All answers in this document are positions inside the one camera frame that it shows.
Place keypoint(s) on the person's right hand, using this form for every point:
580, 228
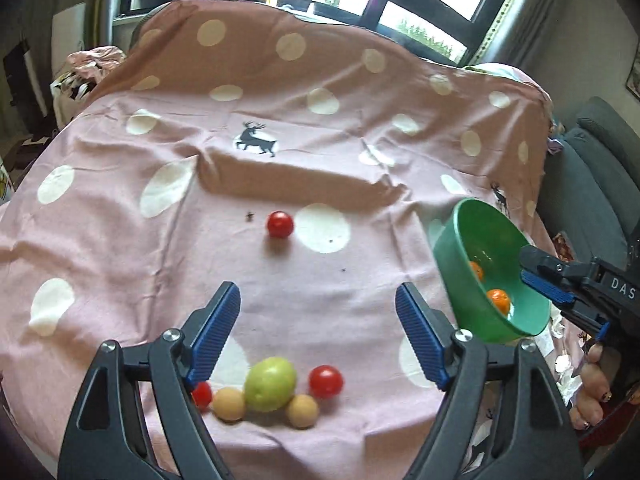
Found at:
592, 385

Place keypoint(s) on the grey sofa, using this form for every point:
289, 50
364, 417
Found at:
590, 185

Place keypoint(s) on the tan longan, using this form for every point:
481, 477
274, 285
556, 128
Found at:
302, 411
229, 404

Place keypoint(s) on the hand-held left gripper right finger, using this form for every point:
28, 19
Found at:
420, 335

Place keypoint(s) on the pink polka dot deer cloth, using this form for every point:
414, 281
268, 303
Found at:
150, 260

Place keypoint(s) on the red cherry tomato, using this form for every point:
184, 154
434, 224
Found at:
326, 381
280, 224
203, 394

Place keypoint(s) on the crumpled pink floral fabric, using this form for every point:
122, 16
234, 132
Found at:
85, 67

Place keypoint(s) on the red patterned snack packet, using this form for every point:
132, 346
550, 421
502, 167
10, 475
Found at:
564, 247

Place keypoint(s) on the green jujube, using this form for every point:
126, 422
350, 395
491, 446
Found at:
270, 385

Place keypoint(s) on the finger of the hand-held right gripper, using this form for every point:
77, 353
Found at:
547, 287
585, 320

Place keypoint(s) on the orange mandarin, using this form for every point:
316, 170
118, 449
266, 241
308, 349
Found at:
477, 271
497, 300

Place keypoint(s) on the green bowl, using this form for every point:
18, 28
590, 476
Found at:
465, 240

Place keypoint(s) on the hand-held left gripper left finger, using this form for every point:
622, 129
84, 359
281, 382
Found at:
215, 335

